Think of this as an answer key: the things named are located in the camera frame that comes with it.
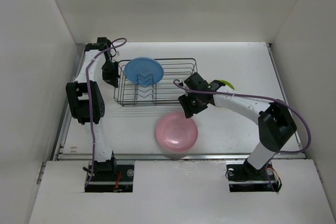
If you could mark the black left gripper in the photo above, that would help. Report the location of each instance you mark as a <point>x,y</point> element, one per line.
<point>112,79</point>

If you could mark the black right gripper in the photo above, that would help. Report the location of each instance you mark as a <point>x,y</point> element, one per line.
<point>184,100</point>

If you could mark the blue plate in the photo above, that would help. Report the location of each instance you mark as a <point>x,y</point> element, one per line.
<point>144,71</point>

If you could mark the pink plate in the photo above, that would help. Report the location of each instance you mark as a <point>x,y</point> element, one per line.
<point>175,133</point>

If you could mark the grey wire dish rack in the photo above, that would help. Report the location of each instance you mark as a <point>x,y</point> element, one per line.
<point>161,93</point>

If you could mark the green plate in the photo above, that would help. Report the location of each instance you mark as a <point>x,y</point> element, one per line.
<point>228,84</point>

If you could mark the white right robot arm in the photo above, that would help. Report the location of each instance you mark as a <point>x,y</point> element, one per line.
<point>272,117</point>

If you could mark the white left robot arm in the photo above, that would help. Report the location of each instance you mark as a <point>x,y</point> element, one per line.
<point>84,96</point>

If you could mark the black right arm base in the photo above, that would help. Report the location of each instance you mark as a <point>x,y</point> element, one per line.
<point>242,177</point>

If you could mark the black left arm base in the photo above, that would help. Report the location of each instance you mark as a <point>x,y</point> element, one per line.
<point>110,177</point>

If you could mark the white foam board panel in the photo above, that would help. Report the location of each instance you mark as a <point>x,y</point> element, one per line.
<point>181,192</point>

